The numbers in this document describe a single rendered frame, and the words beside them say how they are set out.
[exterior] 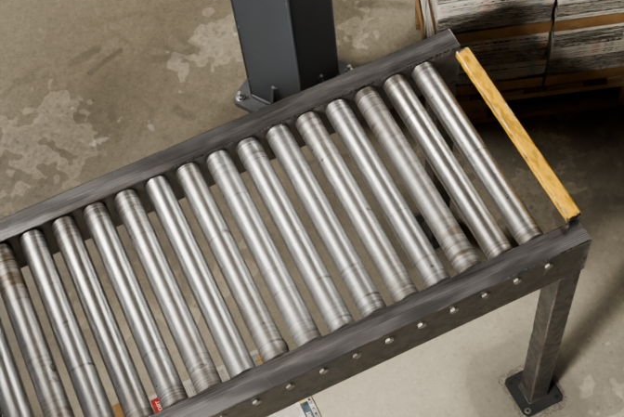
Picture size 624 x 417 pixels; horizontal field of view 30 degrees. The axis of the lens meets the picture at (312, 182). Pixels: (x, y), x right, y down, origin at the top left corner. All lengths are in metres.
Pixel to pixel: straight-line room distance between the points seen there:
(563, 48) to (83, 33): 1.43
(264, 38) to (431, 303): 1.14
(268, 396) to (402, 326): 0.27
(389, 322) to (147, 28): 1.70
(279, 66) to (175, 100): 0.41
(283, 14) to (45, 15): 1.01
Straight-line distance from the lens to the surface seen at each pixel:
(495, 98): 2.31
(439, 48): 2.40
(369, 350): 2.11
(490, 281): 2.13
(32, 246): 2.27
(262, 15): 2.95
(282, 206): 2.21
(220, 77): 3.39
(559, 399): 2.91
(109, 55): 3.51
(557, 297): 2.35
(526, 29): 2.94
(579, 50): 3.07
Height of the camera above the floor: 2.71
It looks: 59 degrees down
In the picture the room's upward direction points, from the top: 9 degrees counter-clockwise
